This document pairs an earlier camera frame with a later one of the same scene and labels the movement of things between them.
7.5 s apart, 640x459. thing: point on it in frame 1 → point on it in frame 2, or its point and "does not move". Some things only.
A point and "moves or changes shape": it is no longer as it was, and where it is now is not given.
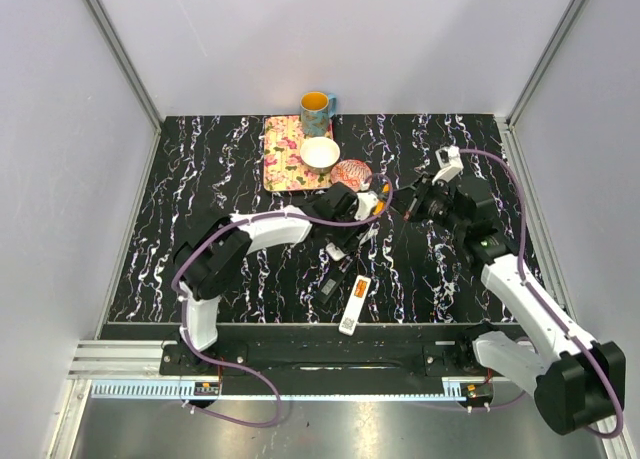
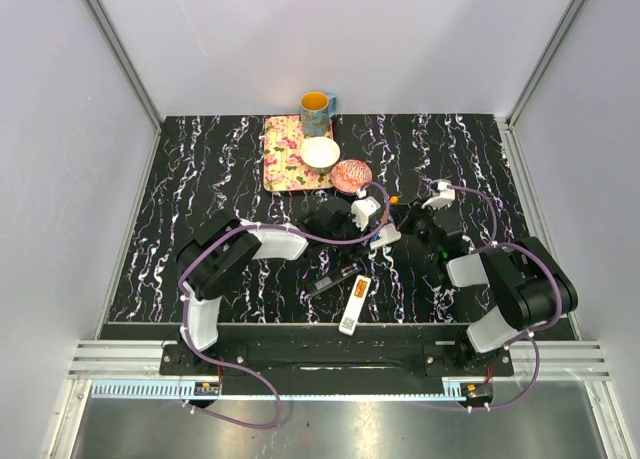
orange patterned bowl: [353, 173] does not move
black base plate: [320, 359] does not move
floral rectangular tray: [284, 169] does not move
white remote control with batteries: [335, 252] moves or changes shape
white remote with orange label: [354, 310] does not move
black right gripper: [413, 205] → [410, 213]
